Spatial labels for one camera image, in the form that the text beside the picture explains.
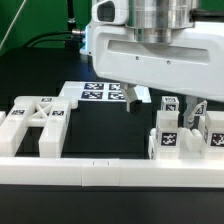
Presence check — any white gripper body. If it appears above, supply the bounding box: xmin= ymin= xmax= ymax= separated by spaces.
xmin=89 ymin=22 xmax=224 ymax=102

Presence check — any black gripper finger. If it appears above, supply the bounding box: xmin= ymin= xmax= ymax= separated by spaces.
xmin=120 ymin=82 xmax=142 ymax=115
xmin=183 ymin=96 xmax=205 ymax=128

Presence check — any white chair seat panel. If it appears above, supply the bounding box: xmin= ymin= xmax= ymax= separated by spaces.
xmin=148 ymin=128 xmax=207 ymax=160

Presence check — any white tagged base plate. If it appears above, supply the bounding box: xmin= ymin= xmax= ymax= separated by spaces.
xmin=58 ymin=81 xmax=152 ymax=104

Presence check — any white chair back frame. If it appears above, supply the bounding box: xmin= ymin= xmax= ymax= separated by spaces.
xmin=0 ymin=96 xmax=78 ymax=158

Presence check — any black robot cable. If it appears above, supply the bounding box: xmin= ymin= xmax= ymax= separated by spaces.
xmin=25 ymin=29 xmax=86 ymax=48

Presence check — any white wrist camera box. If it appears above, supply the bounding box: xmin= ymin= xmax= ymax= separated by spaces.
xmin=91 ymin=0 xmax=129 ymax=25

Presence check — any white U-shaped fence frame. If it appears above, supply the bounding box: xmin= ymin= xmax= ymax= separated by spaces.
xmin=0 ymin=111 xmax=224 ymax=187

